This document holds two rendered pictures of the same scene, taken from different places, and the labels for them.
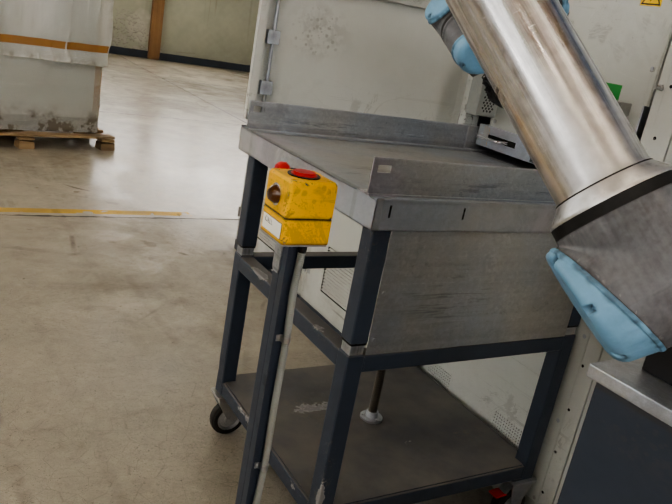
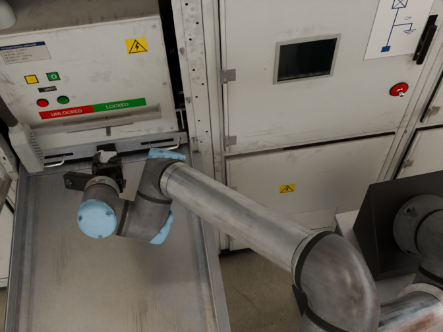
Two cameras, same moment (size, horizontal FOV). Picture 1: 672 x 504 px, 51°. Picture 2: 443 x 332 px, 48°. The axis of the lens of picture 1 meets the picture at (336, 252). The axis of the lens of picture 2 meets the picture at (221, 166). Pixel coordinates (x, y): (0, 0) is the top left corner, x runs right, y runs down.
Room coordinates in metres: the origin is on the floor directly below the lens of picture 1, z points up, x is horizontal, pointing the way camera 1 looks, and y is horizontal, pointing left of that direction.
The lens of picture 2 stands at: (1.06, 0.26, 2.22)
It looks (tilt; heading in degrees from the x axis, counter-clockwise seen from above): 55 degrees down; 296
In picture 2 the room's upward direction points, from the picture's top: 3 degrees counter-clockwise
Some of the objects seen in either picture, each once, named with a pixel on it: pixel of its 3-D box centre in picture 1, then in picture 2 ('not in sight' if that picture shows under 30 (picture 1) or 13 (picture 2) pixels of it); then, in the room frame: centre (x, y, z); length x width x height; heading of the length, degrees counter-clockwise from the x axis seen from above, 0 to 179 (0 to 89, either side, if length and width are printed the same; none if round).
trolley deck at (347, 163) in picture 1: (424, 177); (115, 260); (1.65, -0.17, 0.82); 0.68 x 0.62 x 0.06; 123
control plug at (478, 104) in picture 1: (488, 83); (27, 145); (1.99, -0.32, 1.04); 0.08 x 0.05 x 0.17; 123
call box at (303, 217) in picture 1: (298, 206); not in sight; (1.04, 0.07, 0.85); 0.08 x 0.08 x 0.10; 33
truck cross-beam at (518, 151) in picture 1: (552, 156); (107, 143); (1.86, -0.50, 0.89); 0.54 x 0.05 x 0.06; 33
